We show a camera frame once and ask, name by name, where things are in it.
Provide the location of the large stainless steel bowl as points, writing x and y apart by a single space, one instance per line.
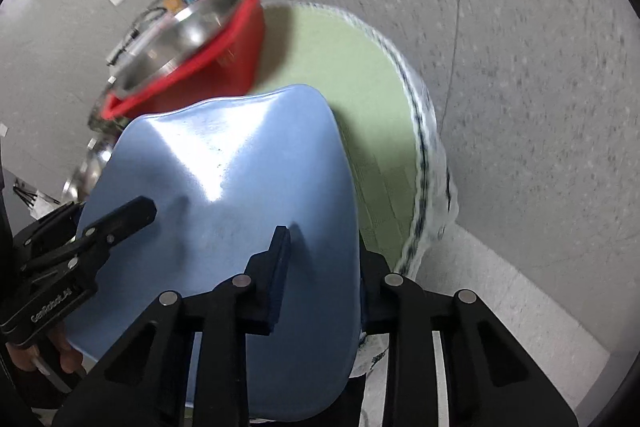
171 43

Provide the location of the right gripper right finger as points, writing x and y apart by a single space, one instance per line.
450 356

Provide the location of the orange bottle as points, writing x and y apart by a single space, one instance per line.
173 6

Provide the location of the green round tablecloth with lace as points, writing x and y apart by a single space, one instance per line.
405 191

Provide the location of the red plastic basin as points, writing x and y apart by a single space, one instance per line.
225 67

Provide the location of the medium stainless steel bowl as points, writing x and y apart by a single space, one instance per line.
84 178

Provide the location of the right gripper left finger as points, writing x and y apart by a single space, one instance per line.
143 378

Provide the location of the person's left hand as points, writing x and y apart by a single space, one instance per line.
69 359

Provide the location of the small stainless steel bowl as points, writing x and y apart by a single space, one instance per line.
96 122

